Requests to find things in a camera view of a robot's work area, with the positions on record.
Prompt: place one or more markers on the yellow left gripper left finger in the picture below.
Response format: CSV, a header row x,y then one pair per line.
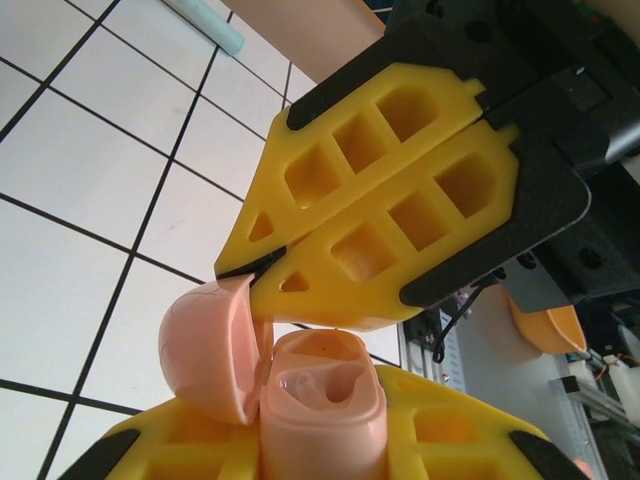
x,y
160,450

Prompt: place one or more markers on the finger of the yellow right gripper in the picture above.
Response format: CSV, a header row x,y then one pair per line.
x,y
320,165
415,230

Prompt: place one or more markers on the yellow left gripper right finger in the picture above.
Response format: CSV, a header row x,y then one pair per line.
x,y
460,440

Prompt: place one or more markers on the teal garden trowel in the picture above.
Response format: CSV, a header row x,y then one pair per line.
x,y
215,25

